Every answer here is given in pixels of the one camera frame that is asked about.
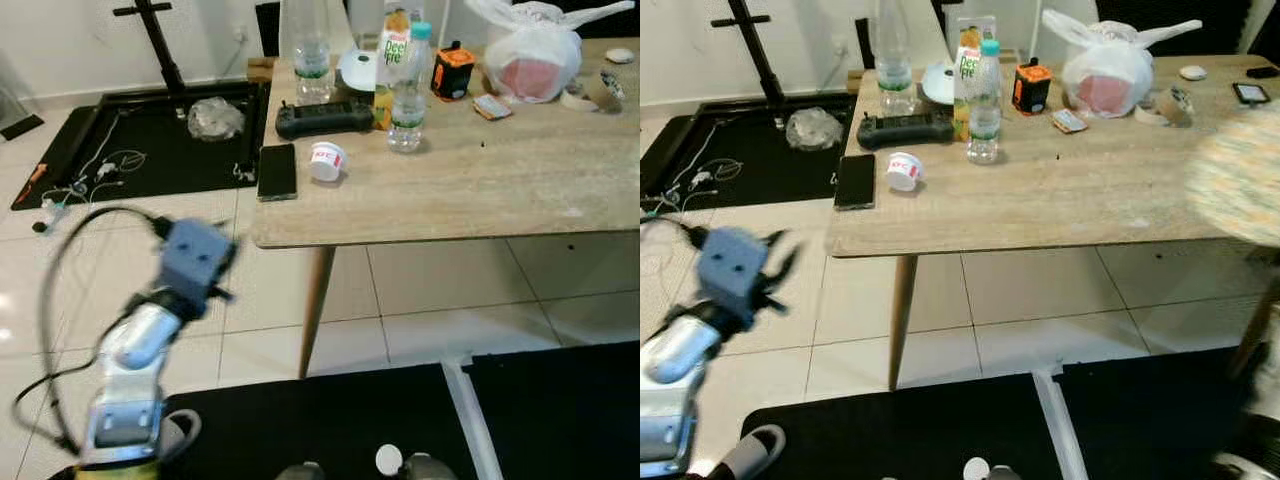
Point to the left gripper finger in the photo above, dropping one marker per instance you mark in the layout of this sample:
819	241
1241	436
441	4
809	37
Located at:
774	297
786	258

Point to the white paper cup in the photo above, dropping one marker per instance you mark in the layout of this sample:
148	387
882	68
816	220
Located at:
328	162
904	172

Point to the floral paper plate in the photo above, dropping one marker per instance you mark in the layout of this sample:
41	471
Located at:
1240	180

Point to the black smartphone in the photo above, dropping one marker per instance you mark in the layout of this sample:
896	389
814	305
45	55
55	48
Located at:
277	172
854	182

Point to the black foam floor mat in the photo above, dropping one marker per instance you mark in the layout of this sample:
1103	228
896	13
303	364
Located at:
740	140
1150	430
300	420
150	150
560	420
900	440

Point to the crumpled clear plastic bag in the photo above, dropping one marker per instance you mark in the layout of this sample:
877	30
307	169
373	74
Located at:
215	118
815	130

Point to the black handheld controller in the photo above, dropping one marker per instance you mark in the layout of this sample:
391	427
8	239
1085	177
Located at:
905	130
325	120

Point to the black T-shaped stand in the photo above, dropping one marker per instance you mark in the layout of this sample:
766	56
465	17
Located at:
163	45
760	50

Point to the tall clear plastic bottle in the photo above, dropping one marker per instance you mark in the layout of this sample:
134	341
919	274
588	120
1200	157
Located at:
892	60
310	50

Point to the white round dish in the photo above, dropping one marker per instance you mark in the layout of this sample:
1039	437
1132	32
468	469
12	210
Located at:
358	70
940	82

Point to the orange juice carton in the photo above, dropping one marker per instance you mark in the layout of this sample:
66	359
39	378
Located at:
960	100
383	90

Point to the teal capped water bottle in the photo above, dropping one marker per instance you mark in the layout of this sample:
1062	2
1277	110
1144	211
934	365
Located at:
984	120
408	110

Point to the white computer mouse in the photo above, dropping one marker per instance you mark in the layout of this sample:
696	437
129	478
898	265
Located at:
620	55
1192	72

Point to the masking tape roll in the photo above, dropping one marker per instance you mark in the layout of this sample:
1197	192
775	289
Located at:
1150	113
572	100

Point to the wooden table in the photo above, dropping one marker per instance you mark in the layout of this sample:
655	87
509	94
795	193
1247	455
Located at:
480	170
1050	190

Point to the orange black tape measure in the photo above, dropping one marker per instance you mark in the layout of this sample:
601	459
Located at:
452	72
1032	88

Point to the small orange snack packet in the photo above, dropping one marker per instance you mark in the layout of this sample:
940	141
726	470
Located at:
1068	120
492	106

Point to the white plastic bag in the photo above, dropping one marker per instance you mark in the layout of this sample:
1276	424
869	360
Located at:
1105	80
530	65

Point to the grey robot right foot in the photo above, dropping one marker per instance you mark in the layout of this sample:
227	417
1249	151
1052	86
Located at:
422	468

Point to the grey robot foot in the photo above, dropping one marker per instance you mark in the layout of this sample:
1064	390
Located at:
422	468
298	472

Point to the grey robot left foot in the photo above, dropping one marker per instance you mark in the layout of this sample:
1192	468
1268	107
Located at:
298	472

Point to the small black device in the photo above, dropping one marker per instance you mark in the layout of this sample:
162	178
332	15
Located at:
1262	72

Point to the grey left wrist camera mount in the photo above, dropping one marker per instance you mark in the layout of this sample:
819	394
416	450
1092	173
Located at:
733	265
195	255

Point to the black foam wall panel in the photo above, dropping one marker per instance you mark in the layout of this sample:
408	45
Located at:
1220	15

